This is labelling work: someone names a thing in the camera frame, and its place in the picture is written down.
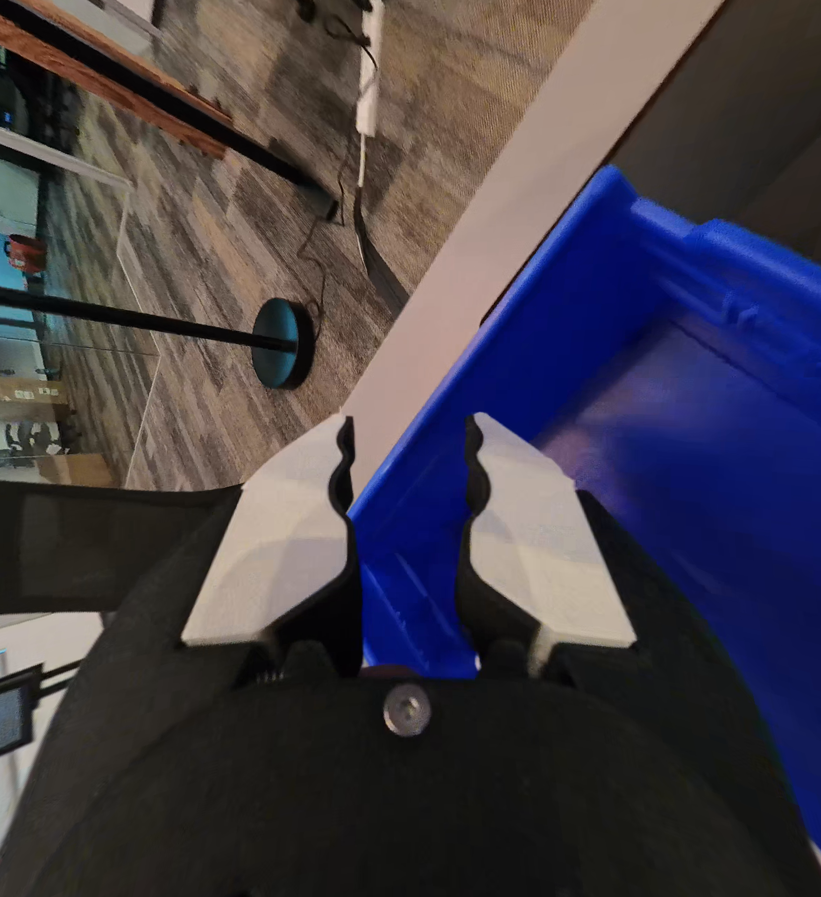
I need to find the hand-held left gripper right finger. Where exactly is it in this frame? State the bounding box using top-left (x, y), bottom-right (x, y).
top-left (454, 411), bottom-right (640, 674)

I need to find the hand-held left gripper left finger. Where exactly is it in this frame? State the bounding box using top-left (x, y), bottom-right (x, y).
top-left (181, 415), bottom-right (364, 671)

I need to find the blue plastic bin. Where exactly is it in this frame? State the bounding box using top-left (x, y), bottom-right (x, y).
top-left (347, 164), bottom-right (821, 887)

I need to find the black mesh chair back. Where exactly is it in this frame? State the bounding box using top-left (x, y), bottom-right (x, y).
top-left (0, 483), bottom-right (246, 620)

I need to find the black round base pole stand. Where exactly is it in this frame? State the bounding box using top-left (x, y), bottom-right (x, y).
top-left (0, 277), bottom-right (316, 391)

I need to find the wooden edged table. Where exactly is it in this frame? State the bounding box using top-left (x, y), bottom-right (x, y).
top-left (0, 0), bottom-right (339, 200)

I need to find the white power strip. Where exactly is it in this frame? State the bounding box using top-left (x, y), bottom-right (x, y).
top-left (356, 0), bottom-right (386, 138)

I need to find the black floor cable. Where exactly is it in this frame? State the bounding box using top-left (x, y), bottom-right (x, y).
top-left (293, 134), bottom-right (372, 330)

